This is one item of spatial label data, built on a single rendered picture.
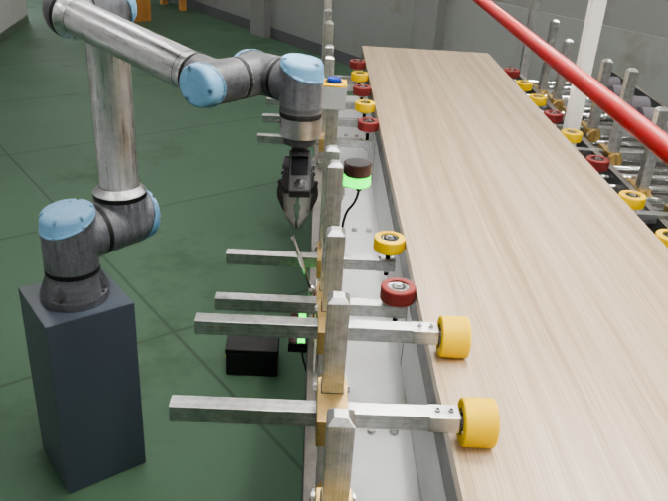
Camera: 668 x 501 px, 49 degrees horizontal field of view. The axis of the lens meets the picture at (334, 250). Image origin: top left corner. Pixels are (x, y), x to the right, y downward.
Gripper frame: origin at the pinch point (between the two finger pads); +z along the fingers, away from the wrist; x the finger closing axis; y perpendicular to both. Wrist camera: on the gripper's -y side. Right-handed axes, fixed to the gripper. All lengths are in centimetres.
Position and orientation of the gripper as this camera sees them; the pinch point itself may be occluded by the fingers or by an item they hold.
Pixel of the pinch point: (296, 224)
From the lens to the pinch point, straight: 167.1
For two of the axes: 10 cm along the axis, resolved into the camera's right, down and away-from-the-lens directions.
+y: -0.1, -4.5, 8.9
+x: -10.0, -0.5, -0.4
